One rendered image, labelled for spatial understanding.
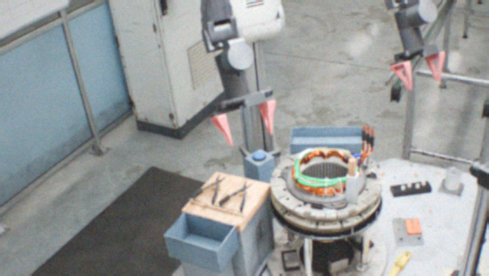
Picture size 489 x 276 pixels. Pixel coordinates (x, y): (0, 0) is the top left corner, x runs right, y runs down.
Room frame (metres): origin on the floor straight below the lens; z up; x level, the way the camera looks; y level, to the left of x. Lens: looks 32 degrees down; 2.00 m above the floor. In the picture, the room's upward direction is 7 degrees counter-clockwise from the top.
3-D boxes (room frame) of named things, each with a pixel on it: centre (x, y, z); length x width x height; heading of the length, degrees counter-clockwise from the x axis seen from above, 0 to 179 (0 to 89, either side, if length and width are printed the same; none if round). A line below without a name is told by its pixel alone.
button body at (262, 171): (1.41, -0.04, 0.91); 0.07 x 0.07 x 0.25; 36
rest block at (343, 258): (1.05, -0.24, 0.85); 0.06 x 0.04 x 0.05; 105
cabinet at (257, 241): (1.18, 0.07, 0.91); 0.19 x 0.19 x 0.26; 59
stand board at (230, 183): (1.18, 0.07, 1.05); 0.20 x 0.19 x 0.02; 149
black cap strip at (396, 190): (1.44, -0.59, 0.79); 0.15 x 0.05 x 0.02; 89
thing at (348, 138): (1.45, -0.28, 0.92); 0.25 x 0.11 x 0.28; 78
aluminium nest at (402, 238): (1.22, -0.51, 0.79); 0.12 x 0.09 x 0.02; 171
